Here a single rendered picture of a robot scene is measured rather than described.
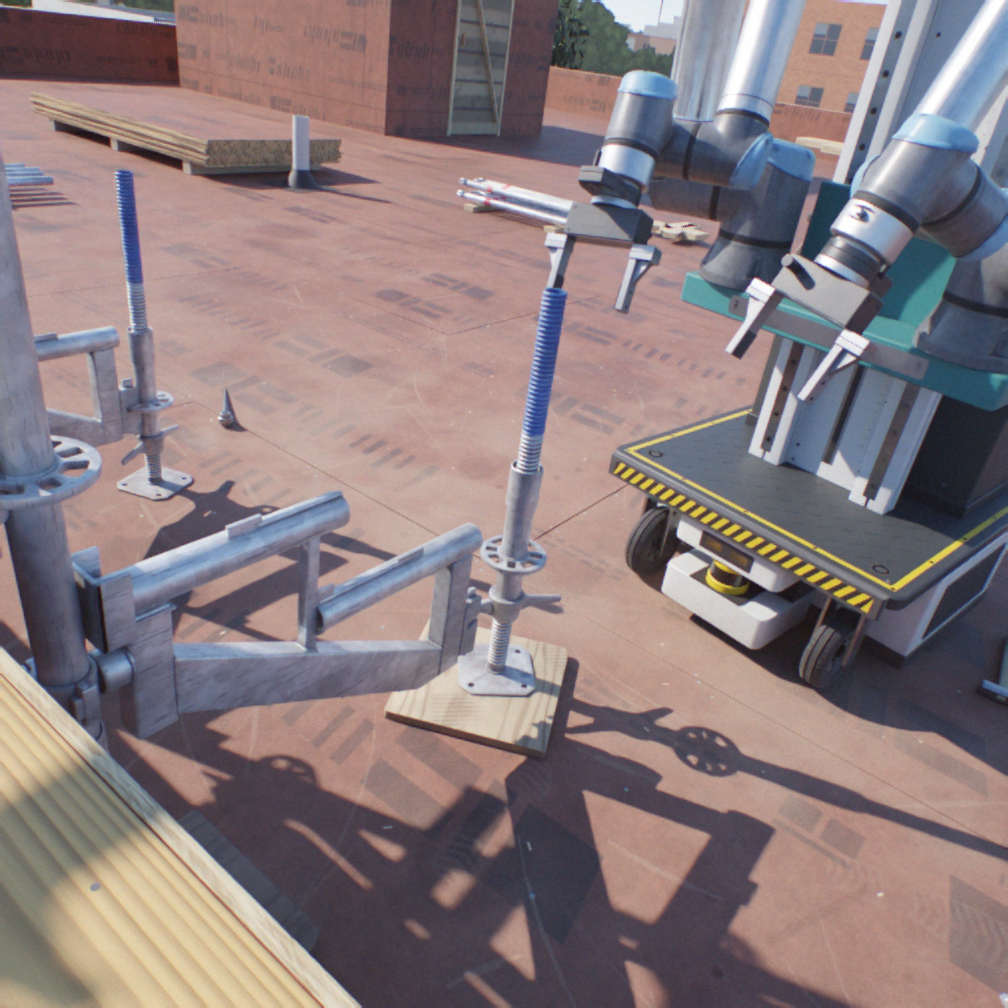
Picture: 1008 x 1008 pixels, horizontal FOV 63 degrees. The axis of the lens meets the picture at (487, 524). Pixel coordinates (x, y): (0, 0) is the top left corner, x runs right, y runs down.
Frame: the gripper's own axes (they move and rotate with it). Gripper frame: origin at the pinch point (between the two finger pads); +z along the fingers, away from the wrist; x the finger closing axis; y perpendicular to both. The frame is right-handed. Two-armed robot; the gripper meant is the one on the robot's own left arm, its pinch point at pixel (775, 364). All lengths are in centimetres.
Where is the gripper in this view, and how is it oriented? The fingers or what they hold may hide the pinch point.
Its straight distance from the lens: 120.1
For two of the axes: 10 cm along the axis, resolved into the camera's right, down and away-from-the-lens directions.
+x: 5.1, 5.8, -6.3
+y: -7.0, -1.5, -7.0
